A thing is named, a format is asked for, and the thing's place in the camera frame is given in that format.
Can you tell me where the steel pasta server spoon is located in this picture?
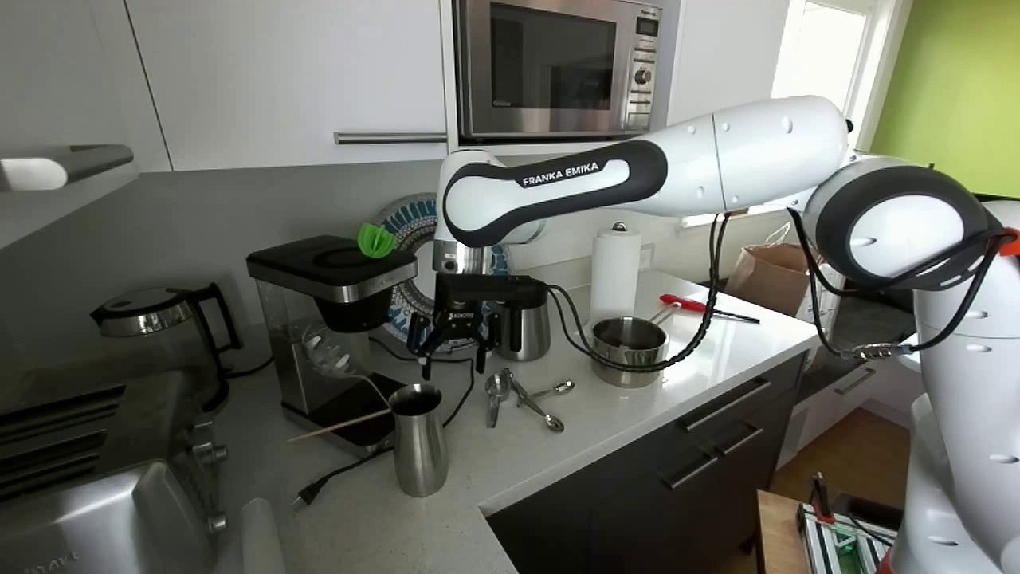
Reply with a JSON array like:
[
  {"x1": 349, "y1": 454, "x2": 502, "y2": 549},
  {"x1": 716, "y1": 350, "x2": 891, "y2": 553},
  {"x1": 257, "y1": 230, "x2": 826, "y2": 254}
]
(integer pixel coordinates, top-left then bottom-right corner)
[{"x1": 296, "y1": 319, "x2": 414, "y2": 400}]

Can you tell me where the black power cable with plug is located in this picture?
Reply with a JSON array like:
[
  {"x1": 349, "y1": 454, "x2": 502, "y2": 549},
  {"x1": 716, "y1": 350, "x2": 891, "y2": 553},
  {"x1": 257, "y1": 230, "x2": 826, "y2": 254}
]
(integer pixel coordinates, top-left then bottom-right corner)
[{"x1": 296, "y1": 355, "x2": 481, "y2": 510}]

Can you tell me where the short steel spoon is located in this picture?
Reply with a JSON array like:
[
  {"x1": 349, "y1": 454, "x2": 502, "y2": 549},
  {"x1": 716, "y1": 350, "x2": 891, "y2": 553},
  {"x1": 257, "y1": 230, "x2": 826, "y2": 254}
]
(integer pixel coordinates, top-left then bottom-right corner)
[{"x1": 481, "y1": 371, "x2": 507, "y2": 431}]

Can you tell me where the white tray with tools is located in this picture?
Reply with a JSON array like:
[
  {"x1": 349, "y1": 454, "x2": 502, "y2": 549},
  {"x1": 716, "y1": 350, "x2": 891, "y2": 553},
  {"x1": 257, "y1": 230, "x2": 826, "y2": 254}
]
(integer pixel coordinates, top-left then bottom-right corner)
[{"x1": 794, "y1": 467, "x2": 909, "y2": 574}]

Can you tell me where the wooden side table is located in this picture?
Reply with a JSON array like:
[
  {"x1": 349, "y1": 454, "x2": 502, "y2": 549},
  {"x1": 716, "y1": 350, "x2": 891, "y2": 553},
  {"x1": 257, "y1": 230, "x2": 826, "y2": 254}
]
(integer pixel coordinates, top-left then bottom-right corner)
[{"x1": 753, "y1": 483, "x2": 845, "y2": 574}]

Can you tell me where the black and steel coffee maker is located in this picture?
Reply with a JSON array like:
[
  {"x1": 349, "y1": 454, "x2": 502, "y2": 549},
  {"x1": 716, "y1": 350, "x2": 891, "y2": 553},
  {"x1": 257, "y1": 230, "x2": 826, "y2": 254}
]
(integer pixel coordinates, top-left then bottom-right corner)
[{"x1": 243, "y1": 232, "x2": 433, "y2": 454}]

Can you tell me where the thin wooden stick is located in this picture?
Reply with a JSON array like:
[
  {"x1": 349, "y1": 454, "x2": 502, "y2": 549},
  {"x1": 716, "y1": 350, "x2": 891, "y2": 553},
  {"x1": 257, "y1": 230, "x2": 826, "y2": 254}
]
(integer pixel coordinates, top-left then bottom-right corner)
[{"x1": 282, "y1": 404, "x2": 397, "y2": 446}]

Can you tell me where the blue patterned round plate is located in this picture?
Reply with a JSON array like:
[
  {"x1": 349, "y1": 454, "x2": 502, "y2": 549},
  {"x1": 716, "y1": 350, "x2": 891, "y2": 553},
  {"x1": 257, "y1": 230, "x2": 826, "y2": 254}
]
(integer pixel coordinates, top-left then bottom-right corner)
[{"x1": 371, "y1": 190, "x2": 513, "y2": 359}]

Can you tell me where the steel carafe with black lid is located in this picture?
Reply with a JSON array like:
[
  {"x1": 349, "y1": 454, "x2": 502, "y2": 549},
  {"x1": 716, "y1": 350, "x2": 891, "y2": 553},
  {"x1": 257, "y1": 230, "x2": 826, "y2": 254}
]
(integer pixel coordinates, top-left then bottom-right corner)
[{"x1": 489, "y1": 277, "x2": 553, "y2": 367}]

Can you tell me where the small steel spoon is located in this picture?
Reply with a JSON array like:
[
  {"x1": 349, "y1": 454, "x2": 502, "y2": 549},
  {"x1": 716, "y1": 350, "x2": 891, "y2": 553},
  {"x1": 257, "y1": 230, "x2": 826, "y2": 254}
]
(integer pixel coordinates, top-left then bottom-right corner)
[{"x1": 529, "y1": 376, "x2": 578, "y2": 404}]

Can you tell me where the white paper towel roll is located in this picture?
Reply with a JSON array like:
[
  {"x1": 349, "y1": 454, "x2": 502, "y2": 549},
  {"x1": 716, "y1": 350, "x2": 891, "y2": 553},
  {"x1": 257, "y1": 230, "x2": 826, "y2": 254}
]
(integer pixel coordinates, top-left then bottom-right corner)
[{"x1": 586, "y1": 224, "x2": 651, "y2": 322}]

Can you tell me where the steel cabinet handle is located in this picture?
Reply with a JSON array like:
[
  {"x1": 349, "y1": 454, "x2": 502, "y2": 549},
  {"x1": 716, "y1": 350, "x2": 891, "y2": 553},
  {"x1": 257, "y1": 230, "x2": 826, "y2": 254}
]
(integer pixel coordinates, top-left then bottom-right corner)
[{"x1": 330, "y1": 128, "x2": 448, "y2": 150}]

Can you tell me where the steel electric kettle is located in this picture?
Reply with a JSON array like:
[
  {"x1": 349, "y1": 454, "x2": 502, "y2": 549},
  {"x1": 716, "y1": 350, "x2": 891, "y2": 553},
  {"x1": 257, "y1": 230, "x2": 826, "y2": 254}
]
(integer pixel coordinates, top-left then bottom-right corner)
[{"x1": 87, "y1": 277, "x2": 244, "y2": 415}]

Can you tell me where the stainless steel microwave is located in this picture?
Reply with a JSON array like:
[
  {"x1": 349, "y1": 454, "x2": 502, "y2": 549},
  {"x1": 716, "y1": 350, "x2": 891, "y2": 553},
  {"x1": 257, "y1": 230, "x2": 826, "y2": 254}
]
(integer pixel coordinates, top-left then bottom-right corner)
[{"x1": 448, "y1": 0, "x2": 686, "y2": 146}]

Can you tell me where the silver toaster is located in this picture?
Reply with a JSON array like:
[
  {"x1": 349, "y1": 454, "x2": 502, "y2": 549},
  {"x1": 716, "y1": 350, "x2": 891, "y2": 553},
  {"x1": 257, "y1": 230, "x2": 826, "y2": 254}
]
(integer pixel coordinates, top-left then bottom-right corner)
[{"x1": 0, "y1": 416, "x2": 293, "y2": 574}]

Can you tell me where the stainless steel saucepan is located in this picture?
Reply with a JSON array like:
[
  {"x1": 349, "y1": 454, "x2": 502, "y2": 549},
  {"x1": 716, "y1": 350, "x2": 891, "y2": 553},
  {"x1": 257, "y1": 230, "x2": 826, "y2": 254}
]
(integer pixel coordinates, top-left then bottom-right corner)
[{"x1": 586, "y1": 304, "x2": 686, "y2": 392}]

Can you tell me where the white oblong object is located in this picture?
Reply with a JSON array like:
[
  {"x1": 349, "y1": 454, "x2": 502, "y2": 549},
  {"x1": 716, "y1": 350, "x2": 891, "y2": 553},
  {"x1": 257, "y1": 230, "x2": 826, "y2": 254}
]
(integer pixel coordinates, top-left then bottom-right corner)
[{"x1": 0, "y1": 152, "x2": 71, "y2": 193}]

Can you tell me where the white wall shelf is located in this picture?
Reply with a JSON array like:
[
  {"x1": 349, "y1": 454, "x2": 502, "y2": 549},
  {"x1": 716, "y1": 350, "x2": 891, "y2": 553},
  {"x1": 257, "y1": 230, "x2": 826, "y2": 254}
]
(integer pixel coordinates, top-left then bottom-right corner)
[{"x1": 0, "y1": 141, "x2": 144, "y2": 254}]

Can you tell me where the white upper cabinet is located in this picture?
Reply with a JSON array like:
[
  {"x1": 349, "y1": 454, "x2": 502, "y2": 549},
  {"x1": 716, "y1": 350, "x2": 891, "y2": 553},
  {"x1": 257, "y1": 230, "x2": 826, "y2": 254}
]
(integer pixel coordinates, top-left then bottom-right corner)
[{"x1": 0, "y1": 0, "x2": 452, "y2": 176}]

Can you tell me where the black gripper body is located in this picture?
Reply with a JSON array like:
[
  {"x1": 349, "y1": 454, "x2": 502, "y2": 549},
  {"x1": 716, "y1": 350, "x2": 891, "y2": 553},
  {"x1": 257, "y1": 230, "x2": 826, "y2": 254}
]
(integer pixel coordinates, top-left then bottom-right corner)
[{"x1": 428, "y1": 304, "x2": 498, "y2": 346}]

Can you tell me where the steel drawer handle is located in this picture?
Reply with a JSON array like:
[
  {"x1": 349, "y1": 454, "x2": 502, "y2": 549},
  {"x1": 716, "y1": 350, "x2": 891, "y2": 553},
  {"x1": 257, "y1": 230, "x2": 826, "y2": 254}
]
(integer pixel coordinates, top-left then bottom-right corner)
[
  {"x1": 683, "y1": 376, "x2": 775, "y2": 438},
  {"x1": 667, "y1": 424, "x2": 771, "y2": 493}
]

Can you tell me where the dish rack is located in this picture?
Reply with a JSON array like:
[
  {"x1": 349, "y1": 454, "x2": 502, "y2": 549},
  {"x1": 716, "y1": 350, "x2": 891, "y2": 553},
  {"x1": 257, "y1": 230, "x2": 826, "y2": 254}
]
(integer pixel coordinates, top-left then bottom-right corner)
[{"x1": 0, "y1": 376, "x2": 138, "y2": 502}]

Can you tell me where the dark lower drawer unit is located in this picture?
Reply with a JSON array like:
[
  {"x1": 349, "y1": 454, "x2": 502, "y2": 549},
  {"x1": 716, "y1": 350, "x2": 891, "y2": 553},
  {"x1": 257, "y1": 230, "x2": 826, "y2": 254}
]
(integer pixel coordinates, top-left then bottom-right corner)
[{"x1": 483, "y1": 346, "x2": 812, "y2": 574}]

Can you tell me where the green tag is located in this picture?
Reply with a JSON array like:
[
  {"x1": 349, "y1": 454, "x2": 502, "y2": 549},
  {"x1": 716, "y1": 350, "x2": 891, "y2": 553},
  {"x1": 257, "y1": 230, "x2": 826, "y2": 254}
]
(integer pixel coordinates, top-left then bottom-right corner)
[{"x1": 353, "y1": 215, "x2": 401, "y2": 261}]

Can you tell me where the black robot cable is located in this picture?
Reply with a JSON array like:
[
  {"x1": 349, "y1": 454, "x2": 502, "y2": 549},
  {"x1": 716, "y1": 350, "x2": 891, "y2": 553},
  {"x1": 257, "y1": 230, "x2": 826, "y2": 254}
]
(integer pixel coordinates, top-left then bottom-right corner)
[{"x1": 541, "y1": 205, "x2": 1015, "y2": 376}]

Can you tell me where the tall stainless steel cup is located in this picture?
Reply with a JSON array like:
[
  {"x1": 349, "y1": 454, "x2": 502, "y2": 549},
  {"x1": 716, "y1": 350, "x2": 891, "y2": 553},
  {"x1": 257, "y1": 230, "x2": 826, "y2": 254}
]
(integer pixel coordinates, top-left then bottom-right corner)
[{"x1": 388, "y1": 380, "x2": 452, "y2": 500}]

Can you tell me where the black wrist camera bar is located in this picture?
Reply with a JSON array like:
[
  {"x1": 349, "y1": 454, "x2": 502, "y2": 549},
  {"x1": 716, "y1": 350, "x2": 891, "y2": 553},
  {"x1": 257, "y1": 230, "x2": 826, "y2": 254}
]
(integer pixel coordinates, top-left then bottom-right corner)
[{"x1": 429, "y1": 270, "x2": 551, "y2": 316}]

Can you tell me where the red handled tool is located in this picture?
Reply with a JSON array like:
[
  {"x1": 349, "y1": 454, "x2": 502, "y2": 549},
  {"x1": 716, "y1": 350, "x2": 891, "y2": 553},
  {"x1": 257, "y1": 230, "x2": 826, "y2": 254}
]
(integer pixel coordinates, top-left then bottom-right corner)
[{"x1": 658, "y1": 289, "x2": 764, "y2": 329}]

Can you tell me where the long steel utensil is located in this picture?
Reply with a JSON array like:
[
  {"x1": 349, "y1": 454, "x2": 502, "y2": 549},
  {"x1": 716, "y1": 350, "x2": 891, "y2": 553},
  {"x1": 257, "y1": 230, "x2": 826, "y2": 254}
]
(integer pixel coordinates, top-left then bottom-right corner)
[{"x1": 498, "y1": 362, "x2": 571, "y2": 438}]

